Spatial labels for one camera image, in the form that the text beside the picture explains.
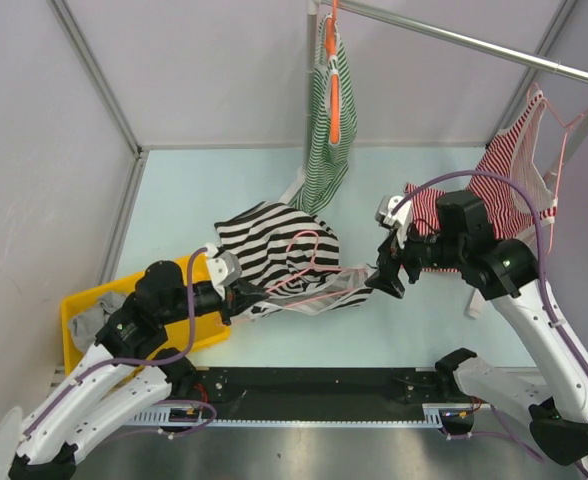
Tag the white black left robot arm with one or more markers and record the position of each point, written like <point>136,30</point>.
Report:
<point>137,359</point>

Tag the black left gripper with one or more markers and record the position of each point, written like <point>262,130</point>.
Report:
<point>237,297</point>

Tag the white slotted cable duct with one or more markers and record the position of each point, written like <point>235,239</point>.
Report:
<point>361,413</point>

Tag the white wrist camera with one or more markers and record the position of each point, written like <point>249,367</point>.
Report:
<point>395,214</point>
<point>223,266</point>

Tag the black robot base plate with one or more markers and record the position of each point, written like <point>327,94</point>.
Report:
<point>238,386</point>

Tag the orange plastic hanger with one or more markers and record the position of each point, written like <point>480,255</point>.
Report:
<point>331,85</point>

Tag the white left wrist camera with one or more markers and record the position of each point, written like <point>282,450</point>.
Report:
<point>223,266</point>

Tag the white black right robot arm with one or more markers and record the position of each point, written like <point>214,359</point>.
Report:
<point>506,273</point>

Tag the metal clothes rail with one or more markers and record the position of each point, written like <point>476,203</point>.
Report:
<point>502,52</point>

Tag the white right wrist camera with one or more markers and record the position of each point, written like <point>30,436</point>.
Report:
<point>395,214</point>

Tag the grey cloth garment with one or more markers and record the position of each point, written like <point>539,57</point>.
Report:
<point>84,326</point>

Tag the yellow plastic bin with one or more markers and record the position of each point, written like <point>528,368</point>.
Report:
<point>208,330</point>

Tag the pink hanger under red top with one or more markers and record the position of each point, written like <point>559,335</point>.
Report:
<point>553,175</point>

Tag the red white striped tank top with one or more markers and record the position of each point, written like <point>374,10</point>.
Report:
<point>510,154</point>

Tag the green white striped tank top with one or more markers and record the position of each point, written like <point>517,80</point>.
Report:
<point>328,160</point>

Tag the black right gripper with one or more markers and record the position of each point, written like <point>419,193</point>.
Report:
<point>385,278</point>

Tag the pink wire hanger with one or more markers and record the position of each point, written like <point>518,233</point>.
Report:
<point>301,272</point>

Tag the black white striped tank top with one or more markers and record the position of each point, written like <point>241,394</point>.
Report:
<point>266,217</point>

